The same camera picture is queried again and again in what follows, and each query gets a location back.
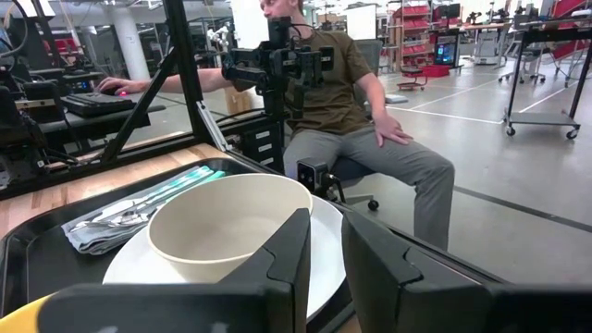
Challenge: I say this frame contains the black drawer unit white labels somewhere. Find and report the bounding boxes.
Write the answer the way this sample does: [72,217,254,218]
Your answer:
[238,120,284,171]

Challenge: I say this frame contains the spoon with green handle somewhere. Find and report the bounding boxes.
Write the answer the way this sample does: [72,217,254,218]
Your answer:
[68,169,228,232]

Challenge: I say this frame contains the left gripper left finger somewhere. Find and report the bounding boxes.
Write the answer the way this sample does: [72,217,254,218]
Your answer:
[36,207,313,333]

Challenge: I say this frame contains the grey blue office chair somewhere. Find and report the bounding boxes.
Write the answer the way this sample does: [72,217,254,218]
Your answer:
[330,39,386,213]

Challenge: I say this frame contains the grey cloth napkin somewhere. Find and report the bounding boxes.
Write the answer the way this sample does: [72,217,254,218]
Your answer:
[60,165,228,257]

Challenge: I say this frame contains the white board panel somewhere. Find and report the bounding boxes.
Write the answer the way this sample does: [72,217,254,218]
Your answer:
[344,3,378,42]

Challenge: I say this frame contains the white round column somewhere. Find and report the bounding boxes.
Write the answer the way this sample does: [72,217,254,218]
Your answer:
[109,4,153,82]

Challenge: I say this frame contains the black work desk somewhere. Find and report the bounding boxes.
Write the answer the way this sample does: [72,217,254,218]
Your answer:
[27,68,167,149]

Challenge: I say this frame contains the black table-level camera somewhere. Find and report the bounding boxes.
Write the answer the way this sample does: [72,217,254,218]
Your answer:
[295,156,347,205]

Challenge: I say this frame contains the beige bowl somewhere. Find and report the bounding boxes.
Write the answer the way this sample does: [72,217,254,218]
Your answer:
[146,172,315,285]

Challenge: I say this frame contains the white plate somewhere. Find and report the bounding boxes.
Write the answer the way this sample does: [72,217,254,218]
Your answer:
[101,193,348,321]

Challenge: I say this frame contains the person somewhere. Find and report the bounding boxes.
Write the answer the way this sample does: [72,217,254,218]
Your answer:
[94,0,457,252]

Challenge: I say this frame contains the black aluminium rig frame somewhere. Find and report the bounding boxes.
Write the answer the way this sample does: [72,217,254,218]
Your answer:
[0,0,235,201]

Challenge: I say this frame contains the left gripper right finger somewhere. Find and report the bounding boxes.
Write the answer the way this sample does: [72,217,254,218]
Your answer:
[340,210,592,333]

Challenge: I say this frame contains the black keyboard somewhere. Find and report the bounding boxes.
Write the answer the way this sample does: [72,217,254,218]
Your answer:
[59,92,138,118]

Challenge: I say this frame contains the cardboard box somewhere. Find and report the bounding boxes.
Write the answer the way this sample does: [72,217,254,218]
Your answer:
[224,85,260,117]

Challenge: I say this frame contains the red bin shelf rack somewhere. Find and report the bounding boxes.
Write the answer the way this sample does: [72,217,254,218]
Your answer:
[391,0,453,78]

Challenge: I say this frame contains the person's hand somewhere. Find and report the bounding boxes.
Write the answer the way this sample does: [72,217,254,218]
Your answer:
[95,76,153,97]
[371,112,415,149]

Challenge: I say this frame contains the lit computer screen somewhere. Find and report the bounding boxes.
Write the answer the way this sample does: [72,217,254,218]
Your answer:
[433,34,462,67]

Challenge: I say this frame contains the fork with patterned handle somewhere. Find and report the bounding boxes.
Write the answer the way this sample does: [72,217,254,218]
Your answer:
[82,166,218,228]

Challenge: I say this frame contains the black plastic tray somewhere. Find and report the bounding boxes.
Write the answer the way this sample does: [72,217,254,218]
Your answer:
[0,155,510,333]

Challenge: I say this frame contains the red floor bin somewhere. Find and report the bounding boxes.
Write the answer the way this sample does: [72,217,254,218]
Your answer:
[418,64,452,79]

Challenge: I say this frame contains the red flat dolly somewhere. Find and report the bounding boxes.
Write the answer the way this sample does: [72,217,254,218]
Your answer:
[396,73,429,93]

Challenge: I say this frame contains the black rolling cart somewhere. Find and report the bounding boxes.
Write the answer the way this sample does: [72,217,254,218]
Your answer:
[502,18,592,141]

